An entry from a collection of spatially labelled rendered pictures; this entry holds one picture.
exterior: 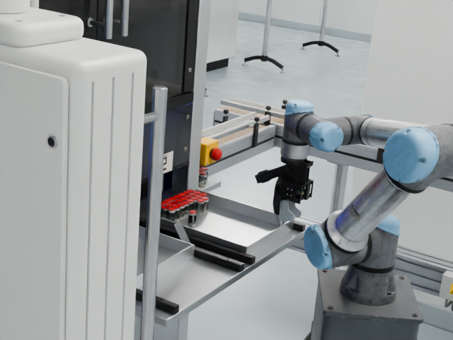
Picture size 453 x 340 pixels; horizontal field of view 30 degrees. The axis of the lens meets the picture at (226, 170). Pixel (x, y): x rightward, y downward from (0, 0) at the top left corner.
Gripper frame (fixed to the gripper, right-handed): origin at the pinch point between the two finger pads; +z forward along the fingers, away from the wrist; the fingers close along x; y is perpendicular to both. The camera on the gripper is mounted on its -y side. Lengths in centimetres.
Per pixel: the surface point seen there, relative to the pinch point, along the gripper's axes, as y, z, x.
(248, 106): -62, -5, 85
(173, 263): -9.6, 2.2, -37.2
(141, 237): -26.3, 3.3, -28.4
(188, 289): -0.3, 3.7, -43.9
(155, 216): 19, -33, -85
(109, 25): -30, -55, -41
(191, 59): -36, -39, 4
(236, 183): -151, 93, 237
